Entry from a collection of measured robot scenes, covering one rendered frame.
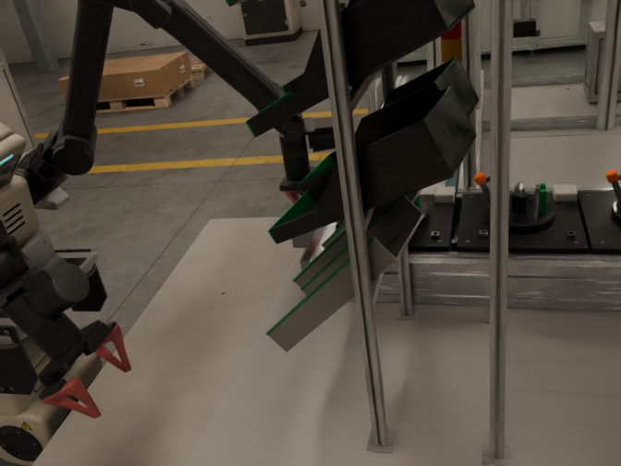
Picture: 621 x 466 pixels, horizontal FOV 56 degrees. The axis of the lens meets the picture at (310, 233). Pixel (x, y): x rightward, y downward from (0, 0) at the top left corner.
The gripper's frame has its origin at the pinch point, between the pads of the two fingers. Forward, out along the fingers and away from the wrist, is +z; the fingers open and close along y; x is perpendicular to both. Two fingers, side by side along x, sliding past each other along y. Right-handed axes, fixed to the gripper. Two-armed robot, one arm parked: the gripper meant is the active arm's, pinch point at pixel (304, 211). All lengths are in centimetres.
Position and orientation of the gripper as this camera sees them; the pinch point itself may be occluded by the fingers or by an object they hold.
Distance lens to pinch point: 137.9
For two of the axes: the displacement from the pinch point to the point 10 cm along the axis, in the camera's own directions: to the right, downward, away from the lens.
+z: 1.4, 8.7, 4.8
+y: 2.6, -5.0, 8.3
